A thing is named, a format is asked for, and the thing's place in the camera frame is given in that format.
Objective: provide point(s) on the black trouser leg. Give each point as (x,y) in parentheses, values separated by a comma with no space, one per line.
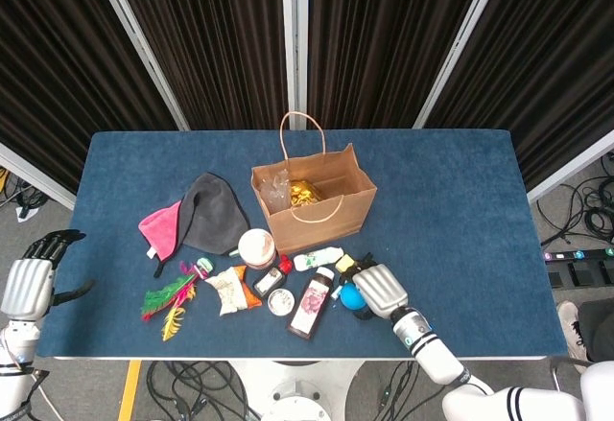
(599,330)

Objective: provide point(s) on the black ink bottle red cap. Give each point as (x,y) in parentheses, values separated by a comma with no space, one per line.
(268,282)

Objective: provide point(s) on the brown paper bag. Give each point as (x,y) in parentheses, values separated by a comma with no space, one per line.
(316,231)

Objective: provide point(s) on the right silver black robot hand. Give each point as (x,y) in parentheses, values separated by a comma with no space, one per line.
(381,289)

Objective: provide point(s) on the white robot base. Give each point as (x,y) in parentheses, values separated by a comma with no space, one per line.
(297,392)

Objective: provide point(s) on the gold foil biscuit package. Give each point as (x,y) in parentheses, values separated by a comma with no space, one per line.
(302,193)

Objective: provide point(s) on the bundle of clear straws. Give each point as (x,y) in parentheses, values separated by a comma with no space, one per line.
(276,191)

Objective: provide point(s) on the grey and pink microfiber cloth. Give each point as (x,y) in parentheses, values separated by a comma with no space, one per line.
(216,215)

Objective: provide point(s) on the colourful feather shuttlecock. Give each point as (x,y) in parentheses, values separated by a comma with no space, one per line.
(160,298)

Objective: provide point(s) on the dark juice bottle grape label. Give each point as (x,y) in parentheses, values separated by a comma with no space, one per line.
(309,308)

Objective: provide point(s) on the yellow sponge cube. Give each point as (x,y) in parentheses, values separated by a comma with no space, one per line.
(343,264)

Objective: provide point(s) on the black pleated partition panel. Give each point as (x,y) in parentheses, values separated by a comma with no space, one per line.
(48,56)
(551,56)
(384,32)
(216,32)

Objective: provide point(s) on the white orange snack packet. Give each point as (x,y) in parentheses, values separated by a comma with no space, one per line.
(230,291)

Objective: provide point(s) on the clear jar of rubber bands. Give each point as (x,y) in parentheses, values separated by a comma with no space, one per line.
(256,246)

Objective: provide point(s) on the small clear tub silver pins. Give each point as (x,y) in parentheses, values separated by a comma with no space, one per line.
(281,302)

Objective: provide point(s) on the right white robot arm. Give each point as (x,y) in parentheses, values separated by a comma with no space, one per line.
(432,349)

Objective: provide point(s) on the blue ball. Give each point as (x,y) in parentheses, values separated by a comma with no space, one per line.
(350,297)

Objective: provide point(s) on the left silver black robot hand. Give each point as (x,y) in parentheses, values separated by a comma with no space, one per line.
(26,289)

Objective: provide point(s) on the teal white marker black cap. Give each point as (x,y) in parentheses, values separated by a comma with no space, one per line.
(337,291)

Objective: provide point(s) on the blue felt table mat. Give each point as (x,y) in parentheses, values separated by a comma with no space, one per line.
(455,176)

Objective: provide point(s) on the yellow floor tape strip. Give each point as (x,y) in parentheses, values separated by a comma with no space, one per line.
(129,392)

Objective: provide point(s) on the white sneaker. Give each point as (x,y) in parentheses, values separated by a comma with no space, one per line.
(571,330)

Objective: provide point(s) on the small white bottle green print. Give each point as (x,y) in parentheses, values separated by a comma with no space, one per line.
(316,258)

